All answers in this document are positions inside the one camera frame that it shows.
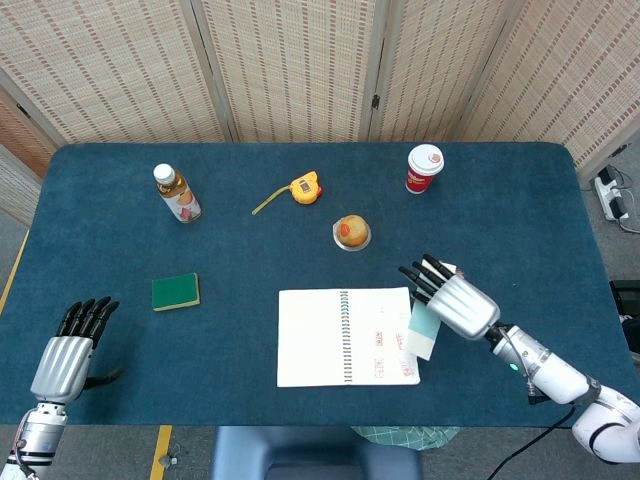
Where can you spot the woven bamboo screen panel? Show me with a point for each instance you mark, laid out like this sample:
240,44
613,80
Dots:
565,75
110,65
435,65
290,65
15,185
20,130

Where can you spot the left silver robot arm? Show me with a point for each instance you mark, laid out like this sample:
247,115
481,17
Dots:
37,435

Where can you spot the black screen hinge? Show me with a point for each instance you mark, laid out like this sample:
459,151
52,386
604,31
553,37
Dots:
375,102

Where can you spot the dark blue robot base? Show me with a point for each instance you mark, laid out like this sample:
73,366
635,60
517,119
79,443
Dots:
315,455

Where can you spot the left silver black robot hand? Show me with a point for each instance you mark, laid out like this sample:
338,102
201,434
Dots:
62,370

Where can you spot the blue felt table cover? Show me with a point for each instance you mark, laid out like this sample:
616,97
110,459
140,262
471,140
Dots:
250,250

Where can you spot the yellow tape measure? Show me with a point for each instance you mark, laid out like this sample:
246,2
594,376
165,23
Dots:
305,187

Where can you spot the bun in foil cup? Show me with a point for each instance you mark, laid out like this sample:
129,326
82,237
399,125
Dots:
351,231

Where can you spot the green checked cloth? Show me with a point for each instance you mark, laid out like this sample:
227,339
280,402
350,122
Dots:
405,436

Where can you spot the black box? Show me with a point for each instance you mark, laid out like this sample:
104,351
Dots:
627,297

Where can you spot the open white spiral notebook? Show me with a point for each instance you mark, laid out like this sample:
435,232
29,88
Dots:
310,340

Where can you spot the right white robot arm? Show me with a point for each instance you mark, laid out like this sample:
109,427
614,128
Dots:
555,372

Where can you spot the green yellow scouring sponge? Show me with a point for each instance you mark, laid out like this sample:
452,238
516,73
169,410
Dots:
175,291

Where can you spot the white power strip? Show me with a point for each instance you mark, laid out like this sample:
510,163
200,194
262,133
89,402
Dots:
609,197

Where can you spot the blue white tasselled bookmark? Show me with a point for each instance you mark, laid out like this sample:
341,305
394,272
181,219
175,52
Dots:
422,335

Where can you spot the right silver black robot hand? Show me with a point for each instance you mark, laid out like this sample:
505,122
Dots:
462,307

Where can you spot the small grey floor fitting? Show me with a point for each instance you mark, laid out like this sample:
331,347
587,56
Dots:
165,460

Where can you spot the red paper cup white lid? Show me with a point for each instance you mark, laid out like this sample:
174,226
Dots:
422,172

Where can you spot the tea bottle with white cap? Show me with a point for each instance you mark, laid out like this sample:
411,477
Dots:
180,200

